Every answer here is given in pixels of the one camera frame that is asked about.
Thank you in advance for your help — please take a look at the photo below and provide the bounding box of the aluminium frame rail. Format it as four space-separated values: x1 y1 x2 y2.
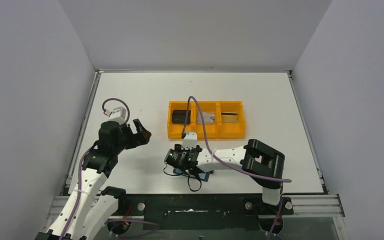
40 194 349 240

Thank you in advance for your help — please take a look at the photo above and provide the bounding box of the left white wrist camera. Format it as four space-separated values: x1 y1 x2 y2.
108 106 129 125

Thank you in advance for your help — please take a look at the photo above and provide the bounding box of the silver card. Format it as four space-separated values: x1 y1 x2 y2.
196 112 216 125

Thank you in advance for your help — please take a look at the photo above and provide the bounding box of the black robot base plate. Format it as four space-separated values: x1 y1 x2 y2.
109 193 294 235

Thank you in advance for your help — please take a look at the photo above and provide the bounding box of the black cards stack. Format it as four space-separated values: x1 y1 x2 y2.
171 109 191 125

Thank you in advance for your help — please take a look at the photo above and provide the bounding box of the orange three-compartment tray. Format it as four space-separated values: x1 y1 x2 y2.
167 100 247 140

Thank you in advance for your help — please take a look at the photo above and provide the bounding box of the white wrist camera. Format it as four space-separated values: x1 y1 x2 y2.
108 106 129 125
181 131 198 150

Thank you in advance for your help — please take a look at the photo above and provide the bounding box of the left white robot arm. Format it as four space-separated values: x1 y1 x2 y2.
35 119 152 240

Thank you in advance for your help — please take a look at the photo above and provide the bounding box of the blue card holder wallet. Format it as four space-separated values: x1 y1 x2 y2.
172 168 214 182

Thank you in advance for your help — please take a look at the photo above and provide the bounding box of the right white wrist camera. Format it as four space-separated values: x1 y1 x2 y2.
181 131 198 150

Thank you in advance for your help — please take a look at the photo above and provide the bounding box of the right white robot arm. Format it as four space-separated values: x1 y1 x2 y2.
163 139 290 215

